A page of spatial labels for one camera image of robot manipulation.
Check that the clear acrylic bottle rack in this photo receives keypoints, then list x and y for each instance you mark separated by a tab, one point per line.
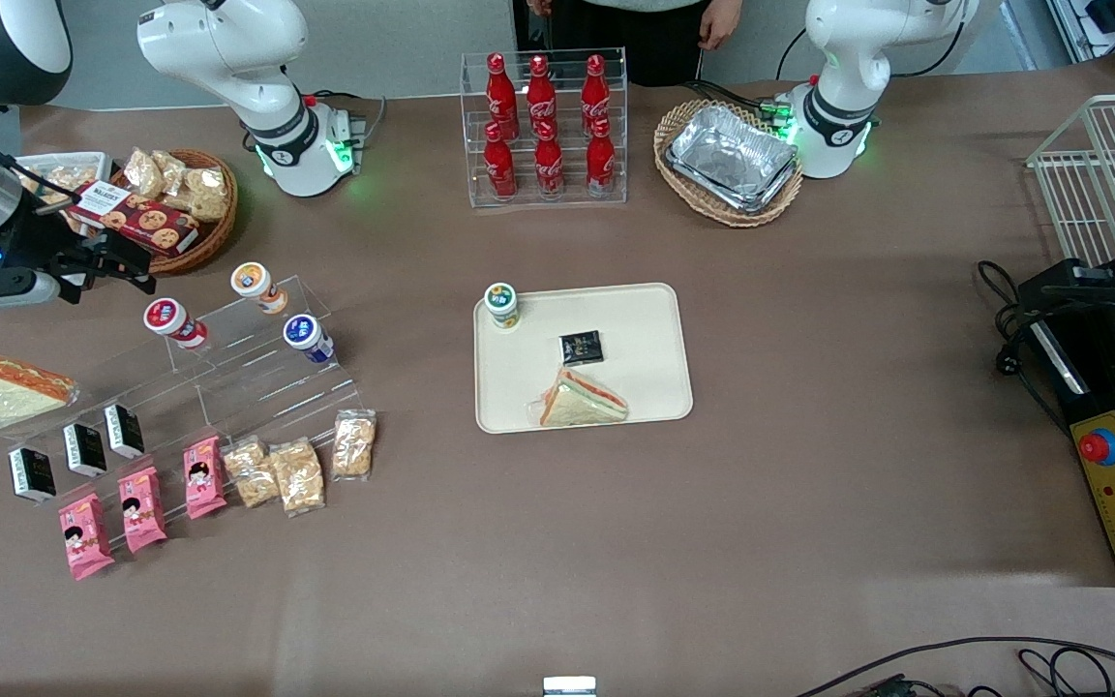
472	126

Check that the red cola bottle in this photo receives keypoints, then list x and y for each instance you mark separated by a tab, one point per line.
499	169
541	92
595	89
501	92
549	166
600	163

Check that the person's right hand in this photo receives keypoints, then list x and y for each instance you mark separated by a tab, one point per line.
540	6

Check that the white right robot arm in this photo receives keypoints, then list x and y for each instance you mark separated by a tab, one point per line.
228	48

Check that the black chocolate packet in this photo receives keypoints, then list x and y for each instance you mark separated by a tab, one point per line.
582	347

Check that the wrapped triangle sandwich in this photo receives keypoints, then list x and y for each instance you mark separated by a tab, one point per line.
11	392
577	402

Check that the green gum bottle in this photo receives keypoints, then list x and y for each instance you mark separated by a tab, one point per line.
501	305

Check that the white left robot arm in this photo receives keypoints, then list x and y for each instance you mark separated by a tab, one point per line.
848	58

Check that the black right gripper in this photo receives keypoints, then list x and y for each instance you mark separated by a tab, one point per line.
27	235

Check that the person's left hand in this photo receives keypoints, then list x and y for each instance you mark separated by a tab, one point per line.
720	21

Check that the white rectangular dish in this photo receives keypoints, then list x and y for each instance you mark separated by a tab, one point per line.
83	158

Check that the clear acrylic stepped display stand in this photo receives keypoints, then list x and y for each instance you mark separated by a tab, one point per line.
248	378

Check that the light wicker basket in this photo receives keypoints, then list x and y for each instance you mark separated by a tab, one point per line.
678	189

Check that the pink snack packet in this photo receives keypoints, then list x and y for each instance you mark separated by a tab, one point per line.
142	510
203	477
86	537

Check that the small black carton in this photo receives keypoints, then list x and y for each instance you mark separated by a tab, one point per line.
32	474
85	450
124	431

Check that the clear bag of puffed snacks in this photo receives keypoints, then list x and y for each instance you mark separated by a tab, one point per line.
143	172
173	169
207	194
69	179

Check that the blue gum bottle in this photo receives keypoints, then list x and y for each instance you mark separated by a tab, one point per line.
304	332

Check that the small silver device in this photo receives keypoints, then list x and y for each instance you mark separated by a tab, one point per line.
569	686

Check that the brown wicker basket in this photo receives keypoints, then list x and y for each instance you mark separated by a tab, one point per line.
214	237

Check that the red gum bottle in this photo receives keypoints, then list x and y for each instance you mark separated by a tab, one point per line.
165	317

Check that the red cookie box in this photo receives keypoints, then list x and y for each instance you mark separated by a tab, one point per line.
151	223

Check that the orange gum bottle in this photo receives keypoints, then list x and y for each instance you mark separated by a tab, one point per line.
251	281

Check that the beige plastic tray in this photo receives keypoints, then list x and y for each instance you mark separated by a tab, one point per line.
538	378

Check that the person in black trousers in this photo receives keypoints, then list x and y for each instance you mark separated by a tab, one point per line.
616	39

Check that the aluminium foil tray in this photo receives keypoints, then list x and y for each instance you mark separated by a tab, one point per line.
732	150
761	201

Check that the clear bag of nut brittle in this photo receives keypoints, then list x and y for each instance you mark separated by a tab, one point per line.
297	477
353	445
250	472

